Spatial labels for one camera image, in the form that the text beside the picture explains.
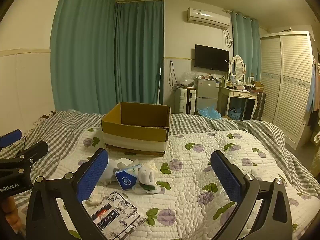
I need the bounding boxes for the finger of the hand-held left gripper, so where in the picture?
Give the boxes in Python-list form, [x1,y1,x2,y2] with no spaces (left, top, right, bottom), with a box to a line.
[0,141,49,171]
[0,129,22,148]

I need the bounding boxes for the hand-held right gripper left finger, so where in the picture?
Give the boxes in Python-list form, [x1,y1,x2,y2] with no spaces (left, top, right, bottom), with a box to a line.
[26,148,109,240]

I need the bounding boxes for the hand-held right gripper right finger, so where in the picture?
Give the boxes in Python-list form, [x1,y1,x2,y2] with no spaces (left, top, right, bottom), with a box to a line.
[210,150,293,240]

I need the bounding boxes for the blue tissue packet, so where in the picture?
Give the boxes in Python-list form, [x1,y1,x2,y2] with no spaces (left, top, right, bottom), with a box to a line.
[115,166,140,191]

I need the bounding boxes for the floral tissue paper pack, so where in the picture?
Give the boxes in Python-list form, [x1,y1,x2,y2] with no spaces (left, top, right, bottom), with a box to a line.
[89,191,148,240]

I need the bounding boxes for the white fluffy sock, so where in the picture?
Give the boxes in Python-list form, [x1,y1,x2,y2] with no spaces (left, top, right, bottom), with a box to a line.
[137,164,157,188]

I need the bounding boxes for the white green sock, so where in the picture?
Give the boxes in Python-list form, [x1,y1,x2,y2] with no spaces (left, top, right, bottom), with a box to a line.
[133,182,163,195]

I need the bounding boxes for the cardboard box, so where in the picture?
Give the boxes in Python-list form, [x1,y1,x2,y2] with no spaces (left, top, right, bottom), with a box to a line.
[101,102,171,157]

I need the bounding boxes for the person's left hand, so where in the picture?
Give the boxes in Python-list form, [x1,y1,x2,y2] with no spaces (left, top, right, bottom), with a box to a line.
[0,196,24,234]

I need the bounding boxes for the white floral quilt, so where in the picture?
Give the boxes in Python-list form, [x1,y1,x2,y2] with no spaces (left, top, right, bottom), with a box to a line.
[51,127,312,240]

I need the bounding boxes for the grey checked bed sheet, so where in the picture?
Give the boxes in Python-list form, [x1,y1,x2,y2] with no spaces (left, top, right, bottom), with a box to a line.
[0,109,320,230]

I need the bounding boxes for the brown patterned cloth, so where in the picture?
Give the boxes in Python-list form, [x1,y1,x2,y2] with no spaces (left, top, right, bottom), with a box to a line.
[37,110,57,121]

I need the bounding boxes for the blue plastic basket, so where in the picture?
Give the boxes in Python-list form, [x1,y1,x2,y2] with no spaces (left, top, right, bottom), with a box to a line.
[228,104,242,120]

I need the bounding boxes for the blue plastic bag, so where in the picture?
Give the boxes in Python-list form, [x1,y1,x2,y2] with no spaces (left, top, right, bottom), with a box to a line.
[197,104,223,119]

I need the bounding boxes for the dark suitcase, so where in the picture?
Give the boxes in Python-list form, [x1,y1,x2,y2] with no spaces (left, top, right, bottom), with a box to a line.
[252,92,266,121]

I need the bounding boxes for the white dressing table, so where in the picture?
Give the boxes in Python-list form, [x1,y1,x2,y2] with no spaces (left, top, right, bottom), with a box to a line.
[217,80,266,121]

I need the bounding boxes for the small grey fridge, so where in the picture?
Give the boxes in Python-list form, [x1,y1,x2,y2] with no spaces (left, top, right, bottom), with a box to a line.
[194,77,222,116]

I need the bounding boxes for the white suitcase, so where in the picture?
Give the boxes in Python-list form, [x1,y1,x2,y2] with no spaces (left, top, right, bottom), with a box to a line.
[174,87,197,115]

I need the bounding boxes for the clear plastic bag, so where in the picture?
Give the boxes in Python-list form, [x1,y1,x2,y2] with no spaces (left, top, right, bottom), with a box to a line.
[180,71,197,86]

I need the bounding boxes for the white louvred wardrobe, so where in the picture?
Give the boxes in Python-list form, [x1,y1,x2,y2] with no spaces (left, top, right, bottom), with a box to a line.
[259,31,316,148]

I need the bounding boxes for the white oval mirror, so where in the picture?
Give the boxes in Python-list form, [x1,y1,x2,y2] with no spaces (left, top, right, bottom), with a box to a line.
[229,55,245,82]

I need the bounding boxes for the teal curtain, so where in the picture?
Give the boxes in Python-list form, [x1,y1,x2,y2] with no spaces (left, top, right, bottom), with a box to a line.
[114,0,165,108]
[230,10,262,82]
[50,0,117,116]

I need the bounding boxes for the white pole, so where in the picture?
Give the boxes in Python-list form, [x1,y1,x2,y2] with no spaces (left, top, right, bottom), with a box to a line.
[155,59,163,106]

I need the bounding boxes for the hanging clothes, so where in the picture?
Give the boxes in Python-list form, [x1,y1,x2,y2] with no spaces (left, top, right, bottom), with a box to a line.
[305,54,320,142]

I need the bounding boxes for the white air conditioner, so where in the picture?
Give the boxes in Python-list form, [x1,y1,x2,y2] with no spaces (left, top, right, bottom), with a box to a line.
[185,7,231,29]

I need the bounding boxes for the black wall cable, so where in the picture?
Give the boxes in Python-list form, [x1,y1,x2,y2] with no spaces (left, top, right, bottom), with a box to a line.
[169,60,181,91]

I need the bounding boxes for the black wall television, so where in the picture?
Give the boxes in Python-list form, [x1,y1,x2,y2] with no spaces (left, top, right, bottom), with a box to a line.
[194,44,230,72]

